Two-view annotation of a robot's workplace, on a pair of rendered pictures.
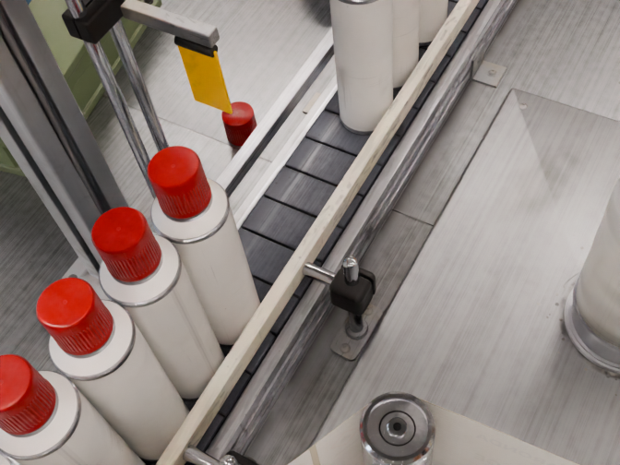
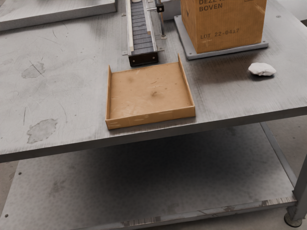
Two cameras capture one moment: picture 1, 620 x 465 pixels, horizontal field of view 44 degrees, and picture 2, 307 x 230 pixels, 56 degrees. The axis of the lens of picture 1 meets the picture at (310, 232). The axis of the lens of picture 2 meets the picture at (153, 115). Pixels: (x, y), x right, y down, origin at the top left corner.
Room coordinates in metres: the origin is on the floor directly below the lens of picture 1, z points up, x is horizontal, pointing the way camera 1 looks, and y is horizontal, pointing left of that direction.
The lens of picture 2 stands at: (1.76, -1.00, 1.41)
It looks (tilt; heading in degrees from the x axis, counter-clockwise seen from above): 42 degrees down; 144
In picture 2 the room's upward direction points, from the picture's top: 10 degrees counter-clockwise
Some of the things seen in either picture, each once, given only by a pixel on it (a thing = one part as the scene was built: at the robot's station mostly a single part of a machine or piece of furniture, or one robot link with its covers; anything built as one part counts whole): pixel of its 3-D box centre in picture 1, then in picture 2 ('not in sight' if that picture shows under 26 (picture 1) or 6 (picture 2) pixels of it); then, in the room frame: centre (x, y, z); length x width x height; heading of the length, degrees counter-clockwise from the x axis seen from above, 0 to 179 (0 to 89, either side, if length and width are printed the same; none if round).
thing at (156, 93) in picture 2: not in sight; (147, 87); (1.14, -0.57, 0.85); 0.30 x 0.26 x 0.04; 142
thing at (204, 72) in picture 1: (204, 75); not in sight; (0.37, 0.05, 1.09); 0.03 x 0.01 x 0.06; 52
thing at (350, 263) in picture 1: (354, 296); not in sight; (0.30, -0.03, 0.89); 0.03 x 0.03 x 0.12; 52
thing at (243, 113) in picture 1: (240, 123); not in sight; (0.55, 0.05, 0.85); 0.03 x 0.03 x 0.03
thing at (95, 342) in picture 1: (120, 375); not in sight; (0.22, 0.14, 0.98); 0.05 x 0.05 x 0.20
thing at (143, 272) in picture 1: (162, 310); not in sight; (0.27, 0.11, 0.98); 0.05 x 0.05 x 0.20
